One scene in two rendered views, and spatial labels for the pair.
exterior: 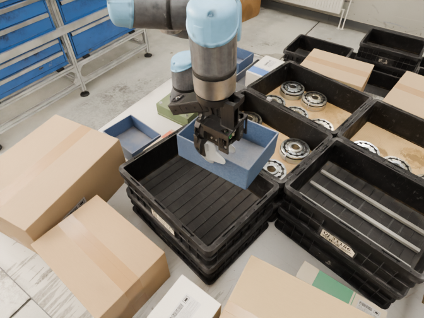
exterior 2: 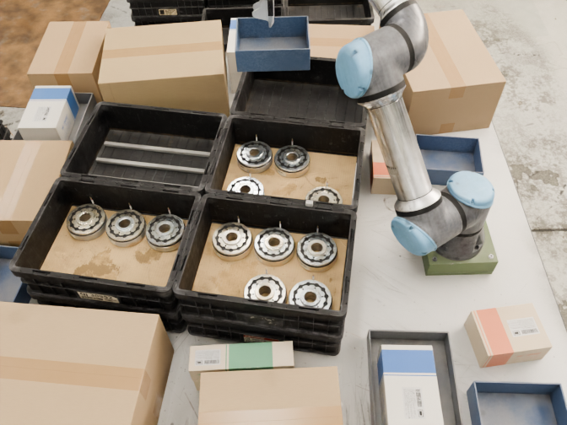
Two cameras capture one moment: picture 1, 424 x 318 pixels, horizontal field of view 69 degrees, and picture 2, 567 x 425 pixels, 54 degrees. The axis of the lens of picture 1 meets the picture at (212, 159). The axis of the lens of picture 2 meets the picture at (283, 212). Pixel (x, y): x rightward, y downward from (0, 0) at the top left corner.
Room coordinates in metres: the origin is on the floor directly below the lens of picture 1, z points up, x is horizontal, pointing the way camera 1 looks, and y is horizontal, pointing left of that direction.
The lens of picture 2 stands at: (1.64, -0.76, 2.03)
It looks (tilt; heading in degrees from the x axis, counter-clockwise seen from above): 52 degrees down; 146
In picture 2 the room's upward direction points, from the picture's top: 2 degrees counter-clockwise
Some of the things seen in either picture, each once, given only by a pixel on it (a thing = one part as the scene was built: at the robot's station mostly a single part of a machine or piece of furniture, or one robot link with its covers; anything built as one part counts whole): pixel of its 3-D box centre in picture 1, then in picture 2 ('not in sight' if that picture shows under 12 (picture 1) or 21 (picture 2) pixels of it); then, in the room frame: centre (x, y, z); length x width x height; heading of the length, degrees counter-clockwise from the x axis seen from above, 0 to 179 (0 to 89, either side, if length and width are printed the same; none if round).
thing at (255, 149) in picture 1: (227, 144); (272, 43); (0.55, -0.04, 1.10); 0.20 x 0.15 x 0.07; 56
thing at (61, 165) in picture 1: (54, 182); (434, 72); (0.67, 0.54, 0.80); 0.40 x 0.30 x 0.20; 153
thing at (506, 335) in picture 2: not in sight; (506, 335); (1.46, 0.02, 0.74); 0.16 x 0.12 x 0.07; 62
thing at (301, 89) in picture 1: (292, 88); (310, 298); (1.15, -0.35, 0.86); 0.10 x 0.10 x 0.01
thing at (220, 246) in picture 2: (319, 127); (232, 238); (0.89, -0.41, 0.86); 0.10 x 0.10 x 0.01
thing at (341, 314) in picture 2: (308, 94); (268, 252); (1.01, -0.38, 0.92); 0.40 x 0.30 x 0.02; 45
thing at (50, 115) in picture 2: not in sight; (50, 116); (0.09, -0.61, 0.80); 0.20 x 0.12 x 0.09; 144
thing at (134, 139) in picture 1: (132, 139); (446, 160); (0.95, 0.33, 0.74); 0.20 x 0.15 x 0.07; 48
